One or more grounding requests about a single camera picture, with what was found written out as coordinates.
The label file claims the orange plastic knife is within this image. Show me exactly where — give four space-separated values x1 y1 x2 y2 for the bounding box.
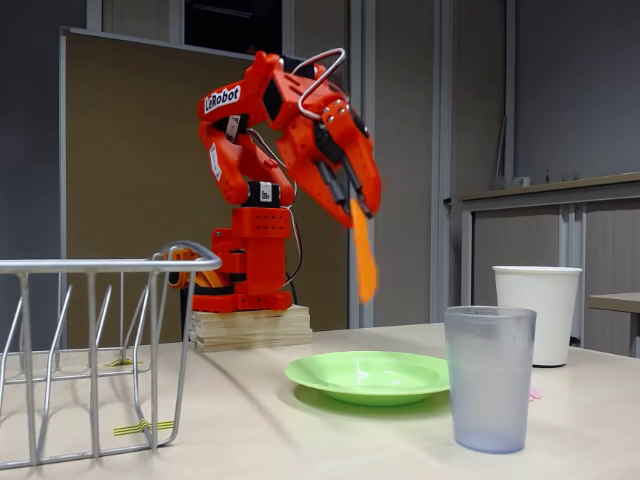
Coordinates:
349 197 380 305

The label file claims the green plastic plate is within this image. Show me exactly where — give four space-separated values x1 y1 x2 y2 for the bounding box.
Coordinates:
284 350 451 407

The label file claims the clear grey plastic tumbler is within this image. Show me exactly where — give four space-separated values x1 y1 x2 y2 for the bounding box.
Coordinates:
442 305 538 455

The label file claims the grey leaning tube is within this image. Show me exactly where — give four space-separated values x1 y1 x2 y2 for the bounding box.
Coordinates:
492 115 509 189

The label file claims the light orange table clamp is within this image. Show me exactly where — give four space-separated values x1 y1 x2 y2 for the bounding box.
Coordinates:
152 247 236 301

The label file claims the brown partition board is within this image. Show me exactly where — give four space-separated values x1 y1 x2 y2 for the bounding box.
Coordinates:
58 27 346 346

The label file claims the wooden base block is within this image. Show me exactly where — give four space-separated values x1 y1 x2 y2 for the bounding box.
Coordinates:
189 304 314 354

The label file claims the grey low cabinet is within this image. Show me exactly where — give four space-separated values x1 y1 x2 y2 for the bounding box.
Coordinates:
457 172 640 359

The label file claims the white paper cup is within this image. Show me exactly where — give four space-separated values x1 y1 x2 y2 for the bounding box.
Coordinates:
491 265 584 368

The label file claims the grey side table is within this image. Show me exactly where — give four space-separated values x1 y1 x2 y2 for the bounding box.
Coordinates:
588 292 640 359

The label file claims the white servo cable loop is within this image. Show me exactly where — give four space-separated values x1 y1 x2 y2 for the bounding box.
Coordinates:
297 47 348 122

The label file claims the metal wire dish rack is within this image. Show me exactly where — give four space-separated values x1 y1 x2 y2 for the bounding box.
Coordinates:
0 240 223 471

